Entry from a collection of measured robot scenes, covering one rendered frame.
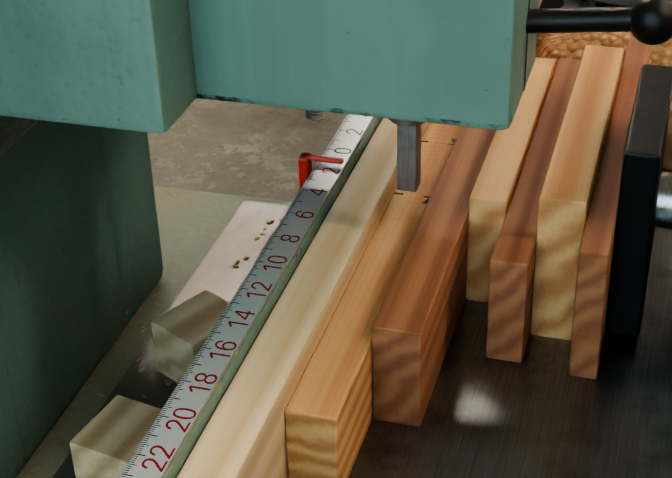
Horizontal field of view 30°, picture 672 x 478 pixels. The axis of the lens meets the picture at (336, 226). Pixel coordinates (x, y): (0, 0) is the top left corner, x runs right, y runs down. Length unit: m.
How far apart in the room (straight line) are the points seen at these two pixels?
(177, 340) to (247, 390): 0.23
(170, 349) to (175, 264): 0.12
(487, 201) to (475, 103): 0.06
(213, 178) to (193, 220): 1.70
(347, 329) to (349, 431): 0.04
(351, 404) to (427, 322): 0.05
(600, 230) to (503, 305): 0.05
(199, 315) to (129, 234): 0.07
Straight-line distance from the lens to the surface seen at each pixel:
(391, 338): 0.49
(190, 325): 0.69
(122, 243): 0.72
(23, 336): 0.63
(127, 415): 0.63
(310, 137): 2.69
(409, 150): 0.56
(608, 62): 0.65
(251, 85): 0.53
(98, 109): 0.52
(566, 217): 0.53
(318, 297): 0.50
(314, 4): 0.51
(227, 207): 0.86
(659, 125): 0.54
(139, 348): 0.73
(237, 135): 2.71
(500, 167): 0.58
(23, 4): 0.52
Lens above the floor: 1.23
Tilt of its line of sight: 31 degrees down
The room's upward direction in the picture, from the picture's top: 2 degrees counter-clockwise
